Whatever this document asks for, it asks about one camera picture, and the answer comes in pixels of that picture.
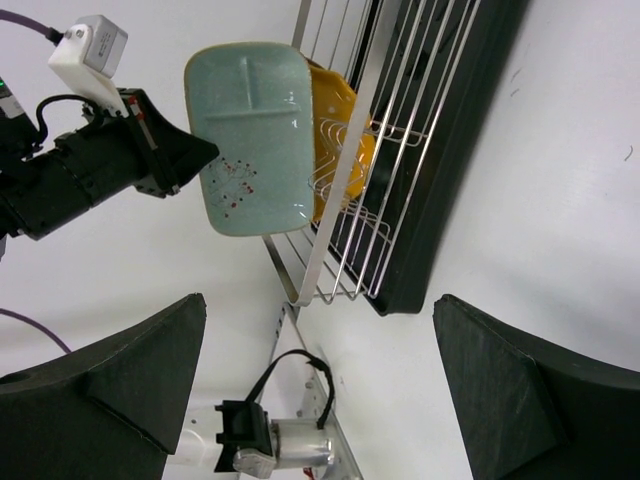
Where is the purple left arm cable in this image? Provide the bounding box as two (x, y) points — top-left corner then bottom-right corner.
(0, 9), (64, 41)

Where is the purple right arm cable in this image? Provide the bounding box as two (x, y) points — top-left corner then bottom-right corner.
(0, 307), (74, 356)

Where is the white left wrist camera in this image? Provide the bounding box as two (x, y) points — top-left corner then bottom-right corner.
(48, 15), (128, 117)

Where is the black drip tray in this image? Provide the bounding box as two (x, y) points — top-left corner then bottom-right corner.
(332, 1), (527, 316)

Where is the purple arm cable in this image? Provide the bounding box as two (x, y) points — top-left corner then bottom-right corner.
(0, 307), (74, 356)
(0, 9), (64, 41)

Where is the metal wire dish rack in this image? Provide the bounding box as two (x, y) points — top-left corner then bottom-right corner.
(262, 0), (484, 306)

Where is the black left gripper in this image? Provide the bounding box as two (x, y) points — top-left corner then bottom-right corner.
(55, 88), (219, 204)

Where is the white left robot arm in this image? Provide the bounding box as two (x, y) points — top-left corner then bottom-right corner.
(1, 85), (219, 240)

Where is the yellow dotted scalloped plate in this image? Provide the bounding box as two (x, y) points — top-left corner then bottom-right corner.
(303, 57), (377, 225)

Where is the aluminium table frame rail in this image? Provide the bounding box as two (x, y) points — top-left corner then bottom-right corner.
(269, 299), (366, 480)

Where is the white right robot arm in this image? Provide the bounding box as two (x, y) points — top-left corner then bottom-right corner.
(1, 294), (639, 479)

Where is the pale green rectangular plate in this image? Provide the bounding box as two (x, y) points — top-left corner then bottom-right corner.
(184, 42), (315, 237)

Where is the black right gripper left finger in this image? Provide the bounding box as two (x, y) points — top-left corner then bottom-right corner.
(1, 293), (206, 479)

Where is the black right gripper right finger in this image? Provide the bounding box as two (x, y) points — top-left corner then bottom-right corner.
(433, 294), (639, 479)

